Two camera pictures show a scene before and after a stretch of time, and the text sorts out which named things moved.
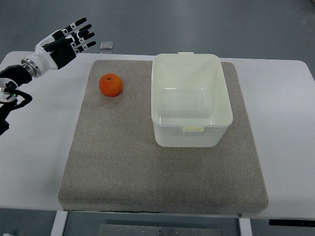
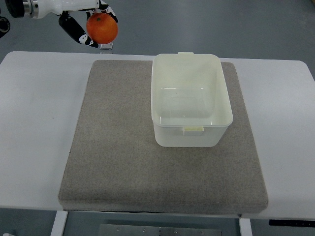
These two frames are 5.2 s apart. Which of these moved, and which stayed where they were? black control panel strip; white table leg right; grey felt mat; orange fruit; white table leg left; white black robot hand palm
Moved: white black robot hand palm; orange fruit
Stayed: black control panel strip; white table leg right; white table leg left; grey felt mat
